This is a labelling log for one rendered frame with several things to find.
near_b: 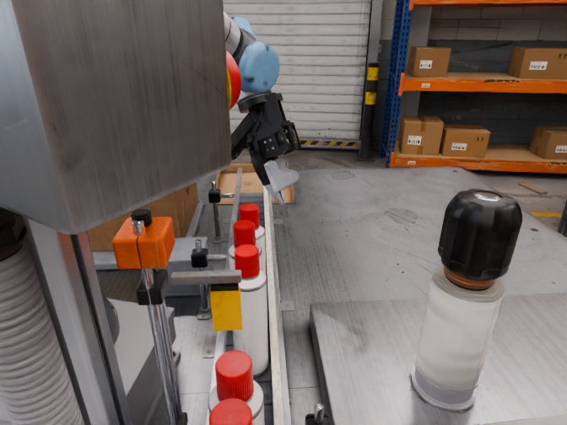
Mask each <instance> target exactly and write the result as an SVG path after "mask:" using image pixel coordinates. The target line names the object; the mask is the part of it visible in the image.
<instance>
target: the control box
mask: <svg viewBox="0 0 567 425"><path fill-rule="evenodd" d="M230 104H231V82H230V74H229V70H228V68H227V62H226V47H225V32H224V4H223V0H0V207H2V208H4V209H7V210H9V211H10V212H13V213H17V214H18V215H20V216H23V217H25V218H28V219H30V220H33V221H35V222H37V223H40V224H43V225H45V226H47V227H49V228H51V229H55V230H56V231H59V232H61V233H64V234H81V233H83V232H85V231H87V230H89V229H92V228H94V227H96V226H99V225H101V224H103V223H106V222H108V221H110V220H112V219H114V218H117V217H119V216H121V215H123V214H125V213H129V212H131V211H132V210H134V209H137V208H139V207H141V206H144V205H146V204H148V203H150V202H153V201H155V200H157V199H160V198H161V197H163V196H167V195H169V194H170V193H172V192H175V191H178V190H180V189H182V188H184V187H186V186H189V185H191V184H193V183H195V182H198V181H200V180H202V179H205V178H207V177H209V176H210V175H214V174H216V173H218V172H220V171H222V170H224V169H228V168H229V166H230V163H231V135H230Z"/></svg>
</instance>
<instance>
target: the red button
mask: <svg viewBox="0 0 567 425"><path fill-rule="evenodd" d="M226 62H227V68H228V70H229V76H230V82H231V104H230V108H229V109H232V108H233V107H234V106H235V104H236V102H237V100H238V99H239V97H240V89H241V80H240V71H239V68H238V66H237V64H236V62H235V60H234V58H233V57H232V56H231V55H230V54H229V53H228V52H227V51H226Z"/></svg>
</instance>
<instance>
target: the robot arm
mask: <svg viewBox="0 0 567 425"><path fill-rule="evenodd" d="M224 32H225V47H226V51H227V52H228V53H229V54H230V55H231V56H232V57H233V58H234V60H235V62H236V64H237V66H238V68H239V71H240V80H241V89H240V97H239V99H238V100H237V102H236V104H237V105H238V108H239V111H240V113H248V114H247V115H246V117H245V118H244V119H243V120H242V122H241V123H240V125H239V126H238V127H236V129H235V130H234V132H233V133H232V134H231V160H233V159H236V158H237V157H238V156H239V155H240V153H241V151H242V150H243V149H244V148H245V146H246V145H247V147H248V151H249V154H250V156H251V162H252V164H253V167H254V170H255V171H256V174H257V176H258V177H259V179H260V181H261V183H262V184H263V185H264V186H265V188H266V189H267V191H268V193H269V194H270V195H271V196H272V197H273V199H274V200H275V201H276V202H277V203H278V204H279V205H283V204H285V196H284V189H286V188H287V187H289V186H291V185H292V184H294V183H295V182H296V181H297V180H298V179H299V177H300V176H299V173H298V171H296V170H293V169H287V167H286V165H285V162H284V161H283V160H282V159H279V158H278V156H279V155H281V154H283V155H285V154H287V153H292V152H293V151H294V150H295V149H298V148H301V144H300V140H299V137H298V134H297V131H296V129H295V125H294V123H293V122H290V121H287V120H286V117H285V114H284V110H283V107H282V104H281V101H282V100H283V97H282V94H280V93H279V94H277V93H272V90H271V87H272V86H273V85H274V83H276V79H277V78H278V74H279V59H278V54H277V52H276V51H275V50H274V49H273V48H272V47H271V46H270V45H268V44H264V43H262V42H261V41H259V40H256V37H255V36H254V35H253V32H252V29H251V26H250V25H249V22H248V21H247V20H246V19H245V18H243V17H240V16H234V17H232V18H230V17H229V16H228V15H227V14H226V12H225V11H224ZM249 112H250V113H249ZM293 130H294V131H293ZM294 133H295V135H294ZM295 136H296V138H297V141H298V142H297V141H296V138H295ZM100 291H101V295H102V298H103V302H104V306H105V312H106V316H107V320H108V323H109V327H110V330H111V336H112V341H113V344H114V345H115V343H116V340H117V338H118V336H119V332H120V324H119V320H118V314H117V312H116V308H115V307H114V305H113V304H112V302H111V301H109V300H108V299H107V298H106V296H105V293H104V292H103V290H102V289H101V288H100Z"/></svg>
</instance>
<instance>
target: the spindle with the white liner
mask: <svg viewBox="0 0 567 425"><path fill-rule="evenodd" d="M521 224H522V213H521V208H520V205H519V203H518V202H517V201H516V200H515V199H514V198H512V197H509V196H507V195H505V194H504V193H502V192H499V191H490V190H483V189H479V188H472V189H468V190H467V191H459V192H458V193H457V194H455V195H454V197H453V198H452V199H451V200H450V202H449V203H448V205H447V207H446V210H445V216H444V220H443V225H442V230H441V234H440V242H439V247H438V253H439V255H440V257H441V262H442V265H439V266H437V267H436V268H435V269H434V270H433V272H432V276H431V283H430V288H429V294H428V298H427V304H426V310H425V314H424V321H423V325H422V332H421V336H420V340H419V344H418V351H417V353H416V355H415V359H414V363H415V365H414V366H413V369H412V373H411V380H412V384H413V387H414V389H415V390H416V391H417V392H418V393H419V394H420V395H421V396H422V397H423V398H424V399H425V400H426V401H427V402H429V403H431V404H432V405H434V406H437V407H440V408H443V409H446V410H453V411H456V410H462V409H465V408H468V407H470V405H472V403H473V402H475V399H476V396H477V387H478V384H479V382H480V378H481V375H480V373H481V371H482V368H483V363H484V359H485V356H486V352H487V350H488V348H489V343H490V340H491V336H492V332H493V329H494V325H495V322H496V320H497V317H498V313H499V309H500V304H501V301H502V298H503V296H504V293H505V287H504V284H503V283H502V282H501V281H500V277H503V276H504V275H505V274H506V273H507V272H508V269H509V265H510V262H511V258H512V256H513V253H514V249H515V247H516V241H517V238H518V235H519V232H520V229H521Z"/></svg>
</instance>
